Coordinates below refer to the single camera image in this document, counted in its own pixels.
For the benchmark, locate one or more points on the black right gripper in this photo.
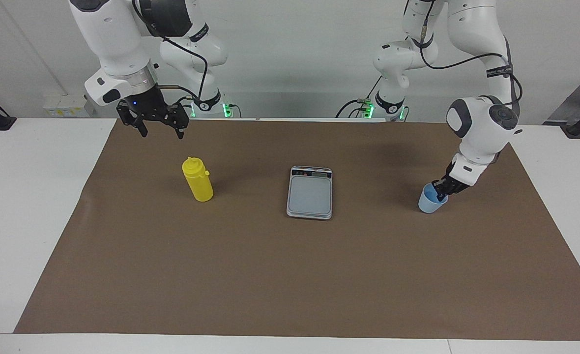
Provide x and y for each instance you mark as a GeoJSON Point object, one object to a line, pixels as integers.
{"type": "Point", "coordinates": [147, 105]}

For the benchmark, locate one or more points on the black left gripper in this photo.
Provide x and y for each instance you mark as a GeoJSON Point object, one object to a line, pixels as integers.
{"type": "Point", "coordinates": [454, 184]}

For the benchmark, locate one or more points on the light blue plastic cup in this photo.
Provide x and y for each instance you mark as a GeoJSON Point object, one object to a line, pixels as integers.
{"type": "Point", "coordinates": [427, 204]}

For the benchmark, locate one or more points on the yellow squeeze bottle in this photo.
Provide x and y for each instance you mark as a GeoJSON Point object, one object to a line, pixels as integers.
{"type": "Point", "coordinates": [199, 184]}

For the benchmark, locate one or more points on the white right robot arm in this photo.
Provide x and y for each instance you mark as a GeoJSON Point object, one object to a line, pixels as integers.
{"type": "Point", "coordinates": [113, 39]}

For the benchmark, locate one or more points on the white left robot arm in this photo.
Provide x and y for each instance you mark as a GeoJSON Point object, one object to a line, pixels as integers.
{"type": "Point", "coordinates": [477, 123]}

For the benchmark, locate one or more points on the silver digital kitchen scale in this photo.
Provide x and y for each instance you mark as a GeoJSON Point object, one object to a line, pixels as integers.
{"type": "Point", "coordinates": [309, 194]}

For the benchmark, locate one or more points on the brown paper table mat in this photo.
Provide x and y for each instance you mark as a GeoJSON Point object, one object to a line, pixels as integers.
{"type": "Point", "coordinates": [290, 275]}

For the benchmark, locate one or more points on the white wall socket box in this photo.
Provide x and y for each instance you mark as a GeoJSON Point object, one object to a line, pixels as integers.
{"type": "Point", "coordinates": [66, 105]}

